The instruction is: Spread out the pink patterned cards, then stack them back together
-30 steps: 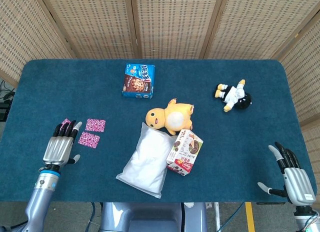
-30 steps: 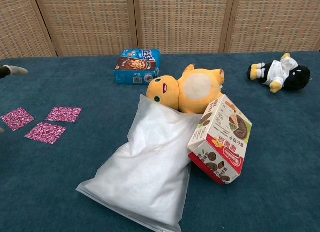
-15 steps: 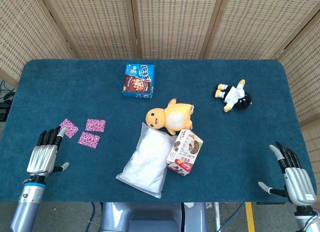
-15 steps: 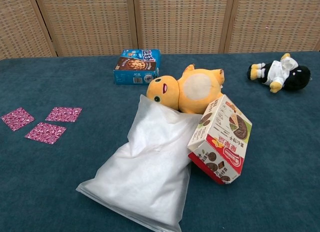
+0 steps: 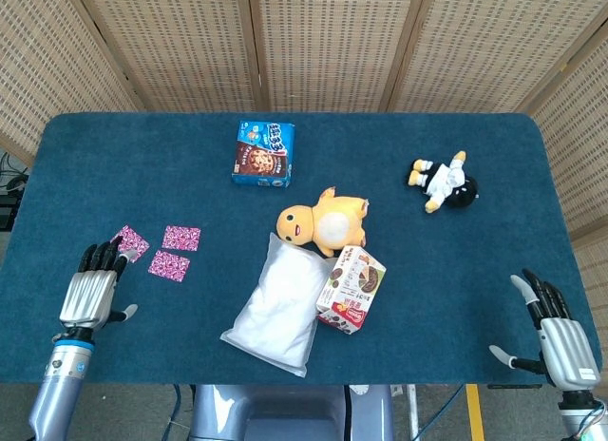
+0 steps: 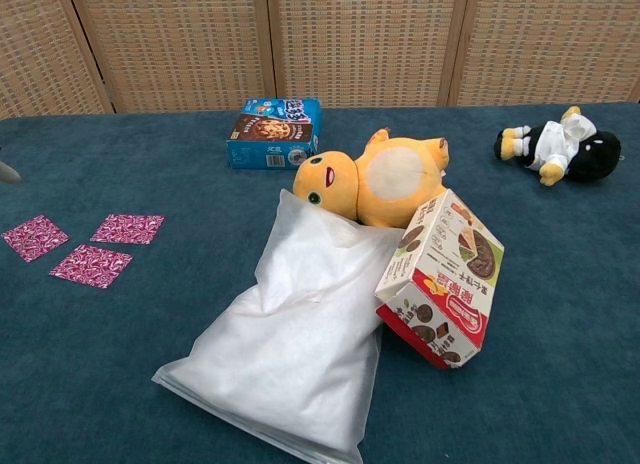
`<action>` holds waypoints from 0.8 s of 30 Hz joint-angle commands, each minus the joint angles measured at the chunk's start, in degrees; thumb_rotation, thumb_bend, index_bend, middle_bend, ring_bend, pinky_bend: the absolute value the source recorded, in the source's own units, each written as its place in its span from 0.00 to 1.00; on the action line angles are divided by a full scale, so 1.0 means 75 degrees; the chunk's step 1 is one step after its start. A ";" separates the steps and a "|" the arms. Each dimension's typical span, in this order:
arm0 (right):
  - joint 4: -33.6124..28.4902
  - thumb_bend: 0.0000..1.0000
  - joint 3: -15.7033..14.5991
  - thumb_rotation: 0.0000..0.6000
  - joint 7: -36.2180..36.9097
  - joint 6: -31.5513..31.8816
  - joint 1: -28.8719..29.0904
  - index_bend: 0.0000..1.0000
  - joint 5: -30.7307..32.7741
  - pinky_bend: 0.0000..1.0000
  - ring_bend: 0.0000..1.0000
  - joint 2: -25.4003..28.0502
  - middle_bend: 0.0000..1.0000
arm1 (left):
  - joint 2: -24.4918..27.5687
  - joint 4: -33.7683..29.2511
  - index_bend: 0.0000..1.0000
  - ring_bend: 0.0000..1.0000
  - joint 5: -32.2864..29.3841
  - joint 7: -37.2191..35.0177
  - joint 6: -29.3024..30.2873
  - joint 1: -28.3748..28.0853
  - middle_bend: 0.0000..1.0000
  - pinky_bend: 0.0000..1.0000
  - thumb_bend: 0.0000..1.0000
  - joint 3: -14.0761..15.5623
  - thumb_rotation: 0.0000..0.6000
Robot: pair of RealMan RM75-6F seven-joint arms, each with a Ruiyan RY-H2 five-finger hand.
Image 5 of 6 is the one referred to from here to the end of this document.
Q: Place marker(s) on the white plastic bag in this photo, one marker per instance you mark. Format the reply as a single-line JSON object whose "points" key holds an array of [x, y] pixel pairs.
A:
{"points": [[280, 312]]}

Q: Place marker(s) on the white red snack box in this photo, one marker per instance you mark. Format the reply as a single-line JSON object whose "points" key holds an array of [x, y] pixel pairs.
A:
{"points": [[354, 279]]}

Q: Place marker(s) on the white metal stand leg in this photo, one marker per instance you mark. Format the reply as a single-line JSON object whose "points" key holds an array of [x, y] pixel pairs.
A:
{"points": [[413, 412]]}

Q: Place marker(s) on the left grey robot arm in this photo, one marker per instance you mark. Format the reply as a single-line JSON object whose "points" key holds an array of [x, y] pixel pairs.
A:
{"points": [[62, 393]]}

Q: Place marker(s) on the black penguin plush toy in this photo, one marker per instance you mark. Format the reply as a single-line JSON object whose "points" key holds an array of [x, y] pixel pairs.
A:
{"points": [[446, 179]]}

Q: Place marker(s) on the blue chocolate cookie box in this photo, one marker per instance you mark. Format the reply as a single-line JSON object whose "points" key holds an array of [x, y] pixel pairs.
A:
{"points": [[261, 156]]}

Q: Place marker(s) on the woven bamboo folding screen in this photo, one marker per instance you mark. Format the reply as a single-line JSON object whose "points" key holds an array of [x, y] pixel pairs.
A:
{"points": [[328, 46]]}

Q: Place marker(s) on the yellow plush dinosaur toy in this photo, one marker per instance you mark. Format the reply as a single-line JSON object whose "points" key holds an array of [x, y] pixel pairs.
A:
{"points": [[332, 222]]}

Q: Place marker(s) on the grey robot torso base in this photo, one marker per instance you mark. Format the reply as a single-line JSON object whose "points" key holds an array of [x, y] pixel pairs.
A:
{"points": [[285, 412]]}

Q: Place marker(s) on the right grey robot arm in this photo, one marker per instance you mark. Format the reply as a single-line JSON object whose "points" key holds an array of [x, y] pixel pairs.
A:
{"points": [[579, 417]]}

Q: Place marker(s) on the pink patterned square card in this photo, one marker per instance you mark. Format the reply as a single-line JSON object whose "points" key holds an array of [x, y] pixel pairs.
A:
{"points": [[134, 239], [168, 265], [181, 238]]}

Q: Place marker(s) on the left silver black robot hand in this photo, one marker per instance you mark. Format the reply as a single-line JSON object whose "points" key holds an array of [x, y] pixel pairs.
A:
{"points": [[90, 296]]}

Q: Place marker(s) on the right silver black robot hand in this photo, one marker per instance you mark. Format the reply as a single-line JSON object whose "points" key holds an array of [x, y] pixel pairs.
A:
{"points": [[570, 350]]}

